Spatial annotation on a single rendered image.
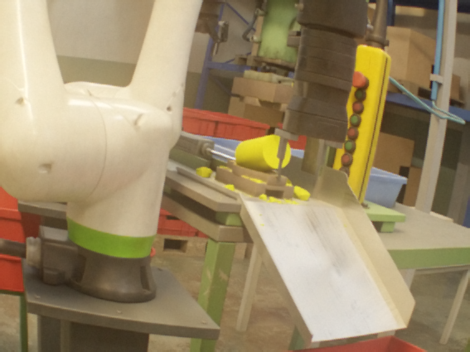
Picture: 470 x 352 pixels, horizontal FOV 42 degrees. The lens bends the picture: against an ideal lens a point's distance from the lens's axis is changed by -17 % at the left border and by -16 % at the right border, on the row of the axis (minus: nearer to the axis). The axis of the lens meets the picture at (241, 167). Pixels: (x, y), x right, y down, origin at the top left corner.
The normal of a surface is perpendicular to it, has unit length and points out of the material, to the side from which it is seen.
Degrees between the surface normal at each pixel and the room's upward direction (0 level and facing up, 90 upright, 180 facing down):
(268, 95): 90
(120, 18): 90
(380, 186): 100
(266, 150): 74
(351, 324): 30
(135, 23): 90
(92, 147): 79
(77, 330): 90
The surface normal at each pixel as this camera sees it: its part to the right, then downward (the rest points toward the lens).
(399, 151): 0.50, 0.19
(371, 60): -0.56, -0.11
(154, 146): 0.81, 0.18
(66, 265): 0.37, 0.01
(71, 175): 0.71, 0.51
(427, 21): -0.84, -0.10
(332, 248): 0.41, -0.75
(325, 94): 0.30, 0.31
